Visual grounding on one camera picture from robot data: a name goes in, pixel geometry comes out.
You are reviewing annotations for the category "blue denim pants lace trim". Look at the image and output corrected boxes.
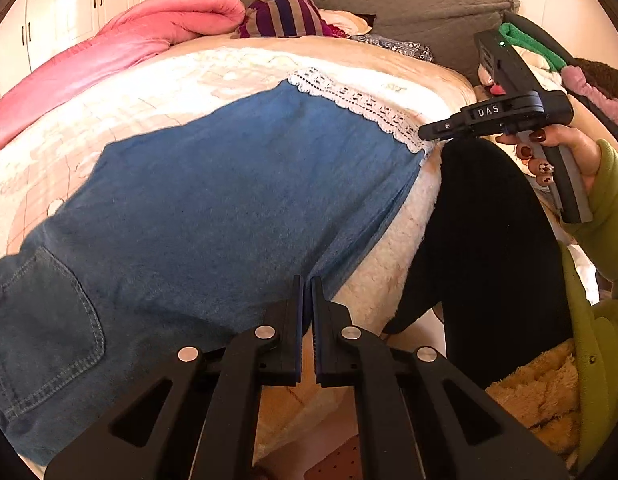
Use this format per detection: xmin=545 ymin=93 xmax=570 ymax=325
xmin=0 ymin=67 xmax=437 ymax=467

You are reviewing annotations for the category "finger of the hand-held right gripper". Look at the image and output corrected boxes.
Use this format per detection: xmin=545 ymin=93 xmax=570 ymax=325
xmin=418 ymin=116 xmax=472 ymax=142

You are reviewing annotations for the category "cream peach patterned blanket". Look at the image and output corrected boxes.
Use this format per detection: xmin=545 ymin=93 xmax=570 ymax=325
xmin=0 ymin=35 xmax=482 ymax=468

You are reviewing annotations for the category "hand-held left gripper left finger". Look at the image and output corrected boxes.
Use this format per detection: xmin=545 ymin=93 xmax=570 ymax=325
xmin=44 ymin=275 xmax=306 ymax=480

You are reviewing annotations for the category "purple striped cloth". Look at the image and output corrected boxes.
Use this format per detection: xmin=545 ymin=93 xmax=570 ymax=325
xmin=231 ymin=0 xmax=347 ymax=41

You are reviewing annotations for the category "person's right hand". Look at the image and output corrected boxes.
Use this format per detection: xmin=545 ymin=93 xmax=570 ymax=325
xmin=495 ymin=124 xmax=604 ymax=191

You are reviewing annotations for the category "dark patterned cloth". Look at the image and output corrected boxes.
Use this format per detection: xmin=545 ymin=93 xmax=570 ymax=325
xmin=349 ymin=34 xmax=434 ymax=64

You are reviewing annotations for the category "person's right forearm green sleeve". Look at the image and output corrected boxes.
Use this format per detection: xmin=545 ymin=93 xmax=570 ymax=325
xmin=564 ymin=139 xmax=618 ymax=283

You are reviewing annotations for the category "pink cloth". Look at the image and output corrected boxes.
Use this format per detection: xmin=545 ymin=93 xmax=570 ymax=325
xmin=561 ymin=67 xmax=618 ymax=137

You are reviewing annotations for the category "grey quilted pillow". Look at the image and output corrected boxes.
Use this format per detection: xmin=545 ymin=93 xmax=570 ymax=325
xmin=223 ymin=0 xmax=520 ymax=86

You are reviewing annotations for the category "dark brown fluffy cloth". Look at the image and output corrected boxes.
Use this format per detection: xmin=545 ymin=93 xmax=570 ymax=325
xmin=571 ymin=57 xmax=618 ymax=107

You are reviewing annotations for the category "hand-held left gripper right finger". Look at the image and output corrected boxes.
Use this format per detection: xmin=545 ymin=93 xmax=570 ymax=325
xmin=311 ymin=276 xmax=570 ymax=480

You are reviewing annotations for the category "person's green jacket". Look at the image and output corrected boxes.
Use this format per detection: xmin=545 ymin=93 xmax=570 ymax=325
xmin=559 ymin=240 xmax=618 ymax=473

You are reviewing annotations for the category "pink duvet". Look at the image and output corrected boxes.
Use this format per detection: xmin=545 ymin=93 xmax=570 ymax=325
xmin=0 ymin=0 xmax=247 ymax=158

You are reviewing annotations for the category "person's leg in black trousers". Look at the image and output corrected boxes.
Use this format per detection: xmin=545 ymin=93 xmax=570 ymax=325
xmin=383 ymin=137 xmax=576 ymax=391

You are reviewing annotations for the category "yellow fluffy cloth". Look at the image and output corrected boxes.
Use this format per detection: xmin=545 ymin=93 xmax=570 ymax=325
xmin=484 ymin=339 xmax=583 ymax=467

